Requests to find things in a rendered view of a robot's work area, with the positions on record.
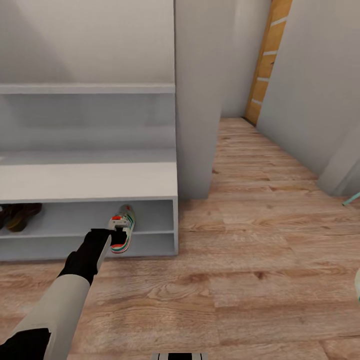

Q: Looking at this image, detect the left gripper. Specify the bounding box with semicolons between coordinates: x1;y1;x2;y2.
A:
109;230;127;246

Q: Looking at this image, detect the sandal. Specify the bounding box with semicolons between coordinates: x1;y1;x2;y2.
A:
0;203;23;230
5;202;42;233

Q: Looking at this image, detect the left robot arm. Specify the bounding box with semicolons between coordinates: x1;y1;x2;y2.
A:
0;219;132;360

